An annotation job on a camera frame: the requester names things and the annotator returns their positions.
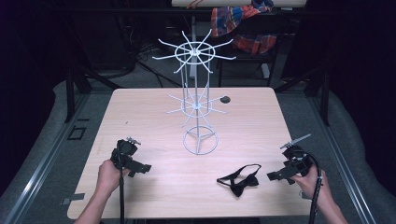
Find person's left hand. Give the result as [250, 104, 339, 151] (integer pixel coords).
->
[94, 159, 131, 200]

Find metal floor rail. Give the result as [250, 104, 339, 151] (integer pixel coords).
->
[306, 92, 379, 224]
[1, 91, 92, 224]

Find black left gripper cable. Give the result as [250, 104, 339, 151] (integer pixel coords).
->
[117, 140, 126, 224]

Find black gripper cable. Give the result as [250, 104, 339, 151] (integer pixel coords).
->
[117, 140, 126, 224]
[297, 149, 323, 224]

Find person's right hand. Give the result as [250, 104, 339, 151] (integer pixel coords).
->
[290, 166, 330, 203]

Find black bow tie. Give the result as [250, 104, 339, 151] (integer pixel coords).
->
[216, 163, 262, 198]

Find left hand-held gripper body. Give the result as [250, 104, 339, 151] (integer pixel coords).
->
[110, 136, 142, 171]

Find plaid cloth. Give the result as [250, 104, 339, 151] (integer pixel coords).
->
[210, 0, 278, 57]

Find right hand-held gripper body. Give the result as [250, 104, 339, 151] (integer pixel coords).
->
[278, 133, 315, 176]

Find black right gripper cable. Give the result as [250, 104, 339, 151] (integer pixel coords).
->
[297, 149, 323, 224]

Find grey tape strip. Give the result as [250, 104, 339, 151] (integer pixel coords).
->
[61, 192, 86, 206]

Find black chair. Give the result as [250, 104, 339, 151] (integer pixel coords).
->
[217, 12, 286, 88]

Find white wire display rack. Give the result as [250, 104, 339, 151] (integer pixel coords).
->
[151, 28, 237, 156]

